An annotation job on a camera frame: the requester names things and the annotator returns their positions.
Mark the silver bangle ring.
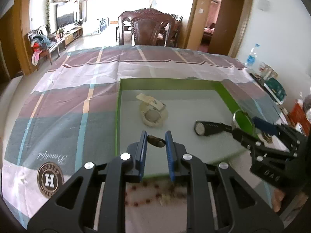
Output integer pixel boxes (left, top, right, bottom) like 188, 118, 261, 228
230, 109, 257, 139

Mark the small dark ring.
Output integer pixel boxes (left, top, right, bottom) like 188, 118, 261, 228
146, 134, 167, 148

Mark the green jewelry box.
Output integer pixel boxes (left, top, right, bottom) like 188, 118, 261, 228
116, 78, 253, 163

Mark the person's right hand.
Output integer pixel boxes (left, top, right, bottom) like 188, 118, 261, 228
271, 189, 285, 212

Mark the green book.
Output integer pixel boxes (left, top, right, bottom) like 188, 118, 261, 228
264, 77, 287, 105

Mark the black wrist watch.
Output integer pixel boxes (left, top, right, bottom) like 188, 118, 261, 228
194, 121, 232, 137

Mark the plastic water bottle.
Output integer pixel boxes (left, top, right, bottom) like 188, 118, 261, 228
245, 44, 260, 68

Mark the plaid bed sheet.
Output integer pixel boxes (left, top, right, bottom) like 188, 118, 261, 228
2, 46, 285, 226

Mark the carved wooden chair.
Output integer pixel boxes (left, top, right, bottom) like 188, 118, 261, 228
118, 9, 181, 47

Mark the wooden tv cabinet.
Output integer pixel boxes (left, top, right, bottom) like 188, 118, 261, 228
49, 26, 83, 56

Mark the clothes pile on chair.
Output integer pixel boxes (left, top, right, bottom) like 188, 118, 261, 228
27, 28, 52, 69

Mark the television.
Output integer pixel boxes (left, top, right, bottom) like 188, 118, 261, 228
56, 11, 75, 29

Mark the brown wooden bead bracelet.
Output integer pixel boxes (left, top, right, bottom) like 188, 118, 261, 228
155, 181, 189, 206

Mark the red bead bracelet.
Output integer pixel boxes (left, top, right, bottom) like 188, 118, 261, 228
125, 181, 161, 207

